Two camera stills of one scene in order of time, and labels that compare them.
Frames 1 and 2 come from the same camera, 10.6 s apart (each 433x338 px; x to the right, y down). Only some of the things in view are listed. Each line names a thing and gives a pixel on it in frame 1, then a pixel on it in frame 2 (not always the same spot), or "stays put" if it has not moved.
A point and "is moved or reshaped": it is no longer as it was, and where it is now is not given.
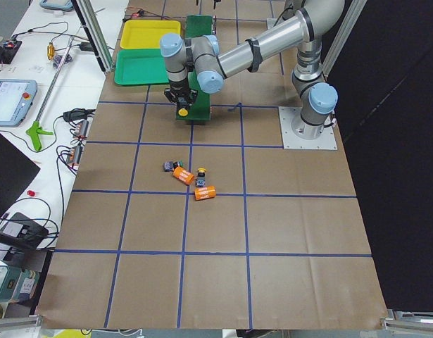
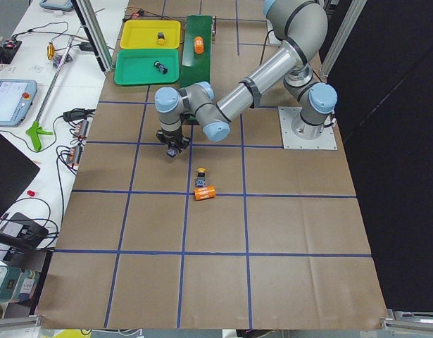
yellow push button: x=201 y=178 stays put
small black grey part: x=170 y=167 to x=172 y=152
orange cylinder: x=205 y=192 stays put
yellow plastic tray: x=146 y=34 stays put
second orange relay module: x=74 y=155 stays put
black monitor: x=12 y=169 stays put
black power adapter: x=86 y=46 stays put
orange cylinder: x=184 y=175 is moved or reshaped
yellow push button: x=183 y=112 is moved or reshaped
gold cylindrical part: x=51 y=51 stays put
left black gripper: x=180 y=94 to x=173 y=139
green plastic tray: x=139 y=67 stays put
